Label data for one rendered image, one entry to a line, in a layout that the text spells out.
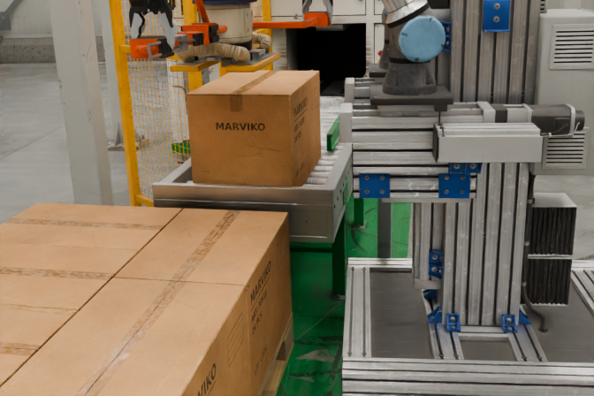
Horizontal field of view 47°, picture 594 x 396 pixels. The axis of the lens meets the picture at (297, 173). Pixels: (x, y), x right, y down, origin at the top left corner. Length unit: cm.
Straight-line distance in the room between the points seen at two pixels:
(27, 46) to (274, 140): 1017
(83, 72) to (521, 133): 225
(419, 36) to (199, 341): 91
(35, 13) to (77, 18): 907
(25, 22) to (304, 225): 1043
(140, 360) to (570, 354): 134
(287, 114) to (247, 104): 16
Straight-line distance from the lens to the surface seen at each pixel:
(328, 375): 252
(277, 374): 250
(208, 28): 210
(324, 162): 307
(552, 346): 238
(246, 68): 220
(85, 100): 351
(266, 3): 476
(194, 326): 174
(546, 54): 211
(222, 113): 256
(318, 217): 253
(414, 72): 191
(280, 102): 249
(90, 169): 360
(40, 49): 1241
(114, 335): 176
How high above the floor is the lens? 138
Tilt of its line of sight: 17 degrees down
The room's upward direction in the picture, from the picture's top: 2 degrees counter-clockwise
